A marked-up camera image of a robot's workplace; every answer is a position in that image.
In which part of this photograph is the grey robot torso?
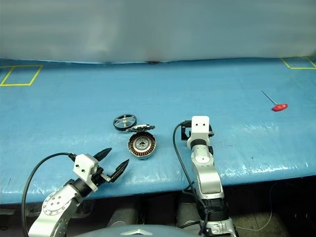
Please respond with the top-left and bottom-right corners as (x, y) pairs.
(74, 223), (205, 237)

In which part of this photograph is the red T-handle hex key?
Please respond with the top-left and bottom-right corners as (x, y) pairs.
(261, 90), (289, 112)

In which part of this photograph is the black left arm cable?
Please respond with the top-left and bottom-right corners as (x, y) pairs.
(21, 152), (76, 237)

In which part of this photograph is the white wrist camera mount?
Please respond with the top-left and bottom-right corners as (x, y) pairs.
(73, 154), (99, 193)
(187, 116), (210, 147)

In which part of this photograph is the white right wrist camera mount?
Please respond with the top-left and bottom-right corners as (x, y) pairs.
(187, 116), (210, 147)

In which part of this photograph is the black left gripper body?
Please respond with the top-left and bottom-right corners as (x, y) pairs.
(92, 160), (111, 188)

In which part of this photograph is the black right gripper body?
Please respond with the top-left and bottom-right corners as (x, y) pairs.
(181, 120), (215, 142)

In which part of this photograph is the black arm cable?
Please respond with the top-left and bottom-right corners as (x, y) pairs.
(172, 122), (209, 237)
(21, 152), (76, 237)

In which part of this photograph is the thin white floor cable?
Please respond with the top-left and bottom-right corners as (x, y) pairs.
(234, 182), (278, 232)

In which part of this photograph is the dark rounded shape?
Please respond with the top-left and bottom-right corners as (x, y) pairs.
(107, 207), (139, 228)
(176, 197), (205, 229)

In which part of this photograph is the black spoked rotor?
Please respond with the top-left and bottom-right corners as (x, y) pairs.
(113, 114), (138, 132)

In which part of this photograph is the small black toothed part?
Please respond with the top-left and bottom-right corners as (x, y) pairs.
(125, 124), (156, 134)

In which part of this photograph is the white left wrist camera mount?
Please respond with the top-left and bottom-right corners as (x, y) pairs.
(73, 154), (99, 193)

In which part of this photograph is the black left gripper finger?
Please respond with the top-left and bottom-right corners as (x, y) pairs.
(94, 147), (113, 162)
(108, 159), (130, 183)

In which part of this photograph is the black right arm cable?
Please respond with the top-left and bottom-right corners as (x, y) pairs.
(172, 122), (209, 237)

